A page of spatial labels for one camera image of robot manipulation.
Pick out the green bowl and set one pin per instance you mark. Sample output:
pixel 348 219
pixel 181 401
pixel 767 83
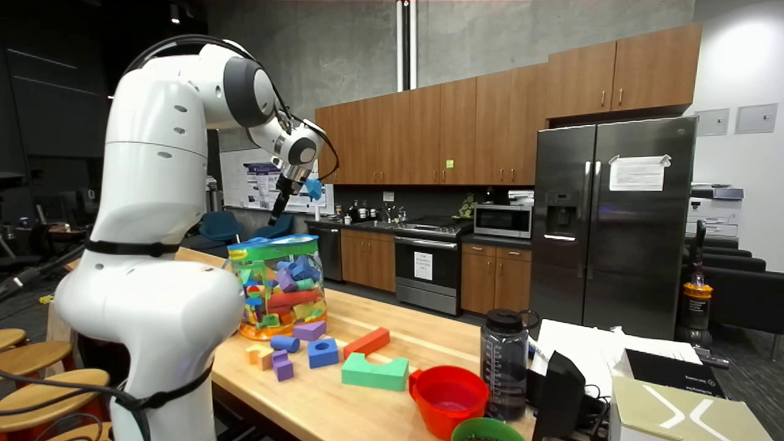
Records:
pixel 480 430

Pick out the black sofa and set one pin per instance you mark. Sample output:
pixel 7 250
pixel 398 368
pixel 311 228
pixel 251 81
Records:
pixel 743 295

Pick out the black angular device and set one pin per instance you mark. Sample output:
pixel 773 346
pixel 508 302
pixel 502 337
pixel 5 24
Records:
pixel 560 395

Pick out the green arch foam block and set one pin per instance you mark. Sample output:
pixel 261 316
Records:
pixel 373 373

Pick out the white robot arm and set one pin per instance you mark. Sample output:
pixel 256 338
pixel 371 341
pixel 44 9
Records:
pixel 154 161

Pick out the grey wall panel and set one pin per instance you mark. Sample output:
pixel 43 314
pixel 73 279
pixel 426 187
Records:
pixel 714 123
pixel 754 117

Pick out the vertical metal pipe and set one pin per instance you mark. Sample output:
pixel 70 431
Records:
pixel 404 44

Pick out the long red foam block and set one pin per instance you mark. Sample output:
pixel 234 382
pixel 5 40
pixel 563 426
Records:
pixel 290 299

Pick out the white paper sheet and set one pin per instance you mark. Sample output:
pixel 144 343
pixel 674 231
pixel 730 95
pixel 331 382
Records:
pixel 637 172

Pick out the blue foam cylinder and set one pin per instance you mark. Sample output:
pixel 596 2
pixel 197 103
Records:
pixel 284 343

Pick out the red wedge block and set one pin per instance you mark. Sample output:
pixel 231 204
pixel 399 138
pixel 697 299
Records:
pixel 365 343

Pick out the blue chair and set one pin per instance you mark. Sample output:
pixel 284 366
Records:
pixel 219 226

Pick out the stainless steel refrigerator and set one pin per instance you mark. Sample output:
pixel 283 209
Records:
pixel 637 245

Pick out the upright vacuum cleaner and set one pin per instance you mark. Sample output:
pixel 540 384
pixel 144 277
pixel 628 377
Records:
pixel 697 296

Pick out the blue cube with hole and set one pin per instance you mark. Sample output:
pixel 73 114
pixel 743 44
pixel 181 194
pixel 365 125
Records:
pixel 324 352

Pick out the clear bag green blue rim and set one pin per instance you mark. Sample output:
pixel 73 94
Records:
pixel 278 248

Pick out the wooden cabinets above refrigerator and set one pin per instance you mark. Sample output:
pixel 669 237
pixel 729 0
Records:
pixel 621 77

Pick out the white office printer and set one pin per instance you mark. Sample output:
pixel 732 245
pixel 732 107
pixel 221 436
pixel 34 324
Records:
pixel 719 210

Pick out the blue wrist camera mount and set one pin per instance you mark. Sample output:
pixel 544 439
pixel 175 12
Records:
pixel 311 190

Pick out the purple notched foam block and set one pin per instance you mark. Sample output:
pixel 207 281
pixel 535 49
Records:
pixel 283 370

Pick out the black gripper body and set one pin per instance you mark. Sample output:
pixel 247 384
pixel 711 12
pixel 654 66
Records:
pixel 284 187

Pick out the cardboard box white cross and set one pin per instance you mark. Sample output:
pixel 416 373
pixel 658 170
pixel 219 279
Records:
pixel 677 417

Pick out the black dishwasher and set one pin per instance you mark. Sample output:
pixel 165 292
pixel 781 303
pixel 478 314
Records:
pixel 328 253

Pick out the white papers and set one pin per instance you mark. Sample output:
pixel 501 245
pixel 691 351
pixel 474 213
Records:
pixel 596 343

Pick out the red plastic measuring cup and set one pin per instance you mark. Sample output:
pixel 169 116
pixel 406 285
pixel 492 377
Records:
pixel 444 395

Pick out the wooden wall cabinets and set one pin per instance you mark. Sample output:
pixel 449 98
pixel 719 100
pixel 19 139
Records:
pixel 425 131

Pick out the dark transparent water bottle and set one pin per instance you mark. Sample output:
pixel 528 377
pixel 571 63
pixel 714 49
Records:
pixel 502 368

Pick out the small yellow foam block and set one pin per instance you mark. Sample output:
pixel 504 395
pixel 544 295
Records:
pixel 256 352

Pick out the wooden base cabinet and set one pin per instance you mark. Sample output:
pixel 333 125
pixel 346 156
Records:
pixel 368 261
pixel 492 277

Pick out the stainless steel oven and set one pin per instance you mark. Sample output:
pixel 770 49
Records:
pixel 442 285

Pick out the stainless steel microwave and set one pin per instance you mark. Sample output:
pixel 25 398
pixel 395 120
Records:
pixel 502 221

